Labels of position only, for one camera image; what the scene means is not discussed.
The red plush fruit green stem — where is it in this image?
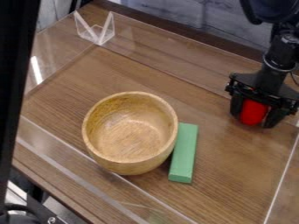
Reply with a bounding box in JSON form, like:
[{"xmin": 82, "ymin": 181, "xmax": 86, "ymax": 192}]
[{"xmin": 239, "ymin": 99, "xmax": 268, "ymax": 126}]

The clear acrylic corner bracket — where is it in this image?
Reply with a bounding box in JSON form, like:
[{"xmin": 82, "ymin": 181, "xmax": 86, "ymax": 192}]
[{"xmin": 73, "ymin": 11, "xmax": 116, "ymax": 46}]

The black metal stand bracket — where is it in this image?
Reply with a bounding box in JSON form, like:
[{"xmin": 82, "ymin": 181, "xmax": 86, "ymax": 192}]
[{"xmin": 26, "ymin": 195, "xmax": 68, "ymax": 224}]

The black cable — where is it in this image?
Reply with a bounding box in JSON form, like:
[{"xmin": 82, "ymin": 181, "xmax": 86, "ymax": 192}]
[{"xmin": 0, "ymin": 202, "xmax": 30, "ymax": 214}]

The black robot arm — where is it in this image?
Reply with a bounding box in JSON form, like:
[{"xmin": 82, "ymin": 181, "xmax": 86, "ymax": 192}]
[{"xmin": 225, "ymin": 0, "xmax": 299, "ymax": 129}]

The clear acrylic tray wall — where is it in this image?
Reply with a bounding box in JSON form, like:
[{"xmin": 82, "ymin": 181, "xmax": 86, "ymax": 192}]
[{"xmin": 13, "ymin": 5, "xmax": 299, "ymax": 224}]

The green rectangular block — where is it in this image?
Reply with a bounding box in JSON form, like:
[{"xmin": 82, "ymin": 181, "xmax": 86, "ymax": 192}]
[{"xmin": 168, "ymin": 122, "xmax": 199, "ymax": 184}]

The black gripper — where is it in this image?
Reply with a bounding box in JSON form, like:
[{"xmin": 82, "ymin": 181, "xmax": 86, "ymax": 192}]
[{"xmin": 225, "ymin": 73, "xmax": 299, "ymax": 129}]

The wooden bowl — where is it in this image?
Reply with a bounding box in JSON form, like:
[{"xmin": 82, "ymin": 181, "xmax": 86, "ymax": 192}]
[{"xmin": 81, "ymin": 91, "xmax": 179, "ymax": 175}]

